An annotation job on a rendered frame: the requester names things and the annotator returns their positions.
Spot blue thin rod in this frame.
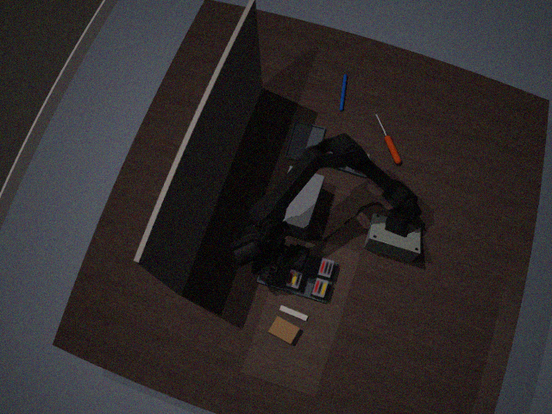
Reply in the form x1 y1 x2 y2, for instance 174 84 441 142
339 74 348 111

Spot white flat bar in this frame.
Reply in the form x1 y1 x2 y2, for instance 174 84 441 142
279 305 308 321

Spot orange-handled screwdriver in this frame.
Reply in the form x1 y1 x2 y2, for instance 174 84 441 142
376 115 401 165

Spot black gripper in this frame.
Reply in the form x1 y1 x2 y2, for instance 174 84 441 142
238 225 311 271

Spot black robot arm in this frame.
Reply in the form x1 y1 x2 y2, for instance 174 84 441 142
229 134 422 278

